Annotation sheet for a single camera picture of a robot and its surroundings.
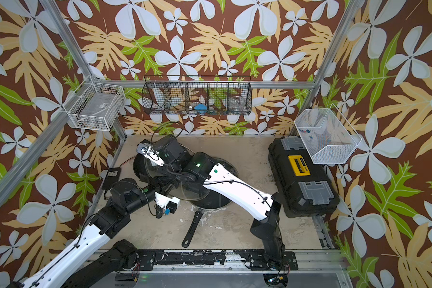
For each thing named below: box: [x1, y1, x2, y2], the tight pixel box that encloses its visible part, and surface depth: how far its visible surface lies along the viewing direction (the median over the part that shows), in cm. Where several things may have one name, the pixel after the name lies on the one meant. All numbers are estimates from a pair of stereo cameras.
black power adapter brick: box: [101, 167, 122, 190], surface depth 100 cm
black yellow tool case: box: [268, 136, 341, 218], surface depth 82 cm
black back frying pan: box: [133, 153, 173, 188], surface depth 69 cm
